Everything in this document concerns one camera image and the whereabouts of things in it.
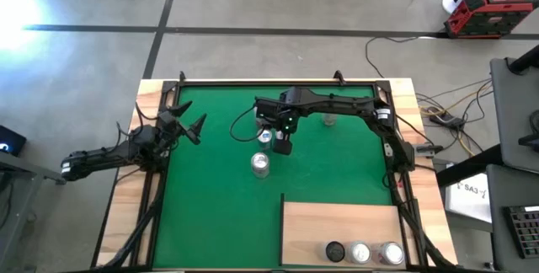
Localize white SA3 label sheet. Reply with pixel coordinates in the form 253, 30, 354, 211
444, 173, 493, 224

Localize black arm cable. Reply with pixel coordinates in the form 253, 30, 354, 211
228, 104, 259, 143
114, 101, 159, 140

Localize black desk device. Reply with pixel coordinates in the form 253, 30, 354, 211
516, 108, 539, 153

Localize grey metal bench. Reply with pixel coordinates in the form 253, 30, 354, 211
0, 150, 70, 273

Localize light wooden board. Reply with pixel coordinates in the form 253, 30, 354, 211
279, 192, 408, 269

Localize black power strip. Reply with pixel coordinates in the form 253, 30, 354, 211
424, 106, 464, 127

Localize red black tool case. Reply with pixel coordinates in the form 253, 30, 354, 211
442, 0, 539, 40

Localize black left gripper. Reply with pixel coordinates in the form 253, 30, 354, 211
145, 99, 208, 150

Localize black device blue light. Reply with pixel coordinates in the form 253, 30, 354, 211
0, 124, 27, 157

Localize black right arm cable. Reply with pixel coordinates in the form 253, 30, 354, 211
228, 104, 259, 143

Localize grey desk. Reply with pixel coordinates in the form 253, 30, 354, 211
486, 163, 539, 273
488, 56, 539, 175

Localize silver red soda can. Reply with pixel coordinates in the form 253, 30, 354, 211
376, 241, 406, 265
344, 241, 373, 265

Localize black floor cable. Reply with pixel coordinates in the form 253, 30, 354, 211
364, 35, 447, 79

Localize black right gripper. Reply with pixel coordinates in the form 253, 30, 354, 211
254, 86, 315, 157

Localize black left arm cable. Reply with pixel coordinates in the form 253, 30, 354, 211
114, 101, 159, 140

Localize backlit black keyboard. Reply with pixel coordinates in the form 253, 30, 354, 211
502, 204, 539, 260

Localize silver Diet Coke can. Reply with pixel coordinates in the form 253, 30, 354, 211
249, 152, 271, 179

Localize yellow extension cable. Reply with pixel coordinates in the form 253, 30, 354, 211
419, 79, 494, 158

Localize green table mat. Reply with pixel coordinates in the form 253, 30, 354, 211
152, 85, 395, 270

